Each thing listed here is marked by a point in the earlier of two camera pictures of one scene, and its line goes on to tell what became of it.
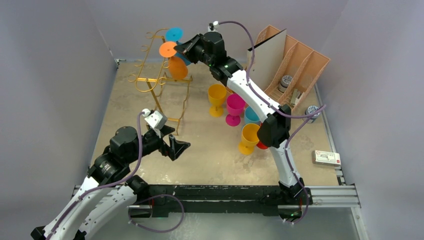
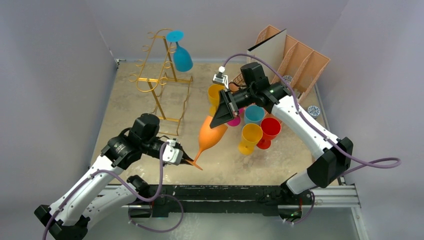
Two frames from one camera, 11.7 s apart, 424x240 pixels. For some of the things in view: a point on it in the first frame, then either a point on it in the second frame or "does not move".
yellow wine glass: (249, 138) does not move
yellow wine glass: (217, 93) does not move
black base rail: (224, 199) does not move
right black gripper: (193, 48) to (228, 102)
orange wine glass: (178, 69) to (208, 138)
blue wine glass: (251, 116) does not move
